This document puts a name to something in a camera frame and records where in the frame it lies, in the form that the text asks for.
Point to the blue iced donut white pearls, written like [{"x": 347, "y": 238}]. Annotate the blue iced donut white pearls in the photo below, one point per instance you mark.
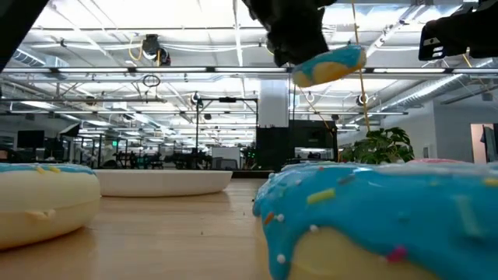
[{"x": 330, "y": 68}]

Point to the grey ceiling pipe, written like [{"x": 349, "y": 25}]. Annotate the grey ceiling pipe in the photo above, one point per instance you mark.
[{"x": 78, "y": 100}]

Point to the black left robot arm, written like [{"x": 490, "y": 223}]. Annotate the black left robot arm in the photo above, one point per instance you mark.
[{"x": 13, "y": 19}]

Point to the green potted plant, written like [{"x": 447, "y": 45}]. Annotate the green potted plant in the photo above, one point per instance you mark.
[{"x": 383, "y": 149}]

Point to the black cabinet with window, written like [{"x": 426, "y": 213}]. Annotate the black cabinet with window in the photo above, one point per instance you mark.
[{"x": 311, "y": 134}]

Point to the cream donut pale blue icing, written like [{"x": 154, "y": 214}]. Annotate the cream donut pale blue icing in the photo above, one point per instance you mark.
[{"x": 46, "y": 210}]

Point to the dark monitor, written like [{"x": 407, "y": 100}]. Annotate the dark monitor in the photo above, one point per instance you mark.
[{"x": 30, "y": 139}]

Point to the long ceiling light rail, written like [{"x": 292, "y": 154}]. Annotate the long ceiling light rail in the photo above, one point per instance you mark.
[{"x": 171, "y": 70}]

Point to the white plate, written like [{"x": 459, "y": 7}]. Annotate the white plate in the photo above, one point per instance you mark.
[{"x": 163, "y": 183}]

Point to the black stand frame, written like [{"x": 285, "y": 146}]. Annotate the black stand frame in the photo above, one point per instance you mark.
[{"x": 197, "y": 124}]

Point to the blue iced donut coloured sprinkles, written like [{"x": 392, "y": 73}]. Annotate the blue iced donut coloured sprinkles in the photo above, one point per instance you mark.
[{"x": 389, "y": 225}]

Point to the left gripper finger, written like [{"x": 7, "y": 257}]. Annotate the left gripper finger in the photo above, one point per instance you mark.
[{"x": 299, "y": 48}]

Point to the silver ceiling duct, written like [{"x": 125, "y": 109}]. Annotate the silver ceiling duct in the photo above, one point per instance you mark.
[{"x": 439, "y": 87}]

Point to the pink iced donut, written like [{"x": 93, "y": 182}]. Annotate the pink iced donut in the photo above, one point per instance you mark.
[{"x": 437, "y": 160}]

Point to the white pillar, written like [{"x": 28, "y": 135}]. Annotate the white pillar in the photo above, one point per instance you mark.
[{"x": 273, "y": 103}]

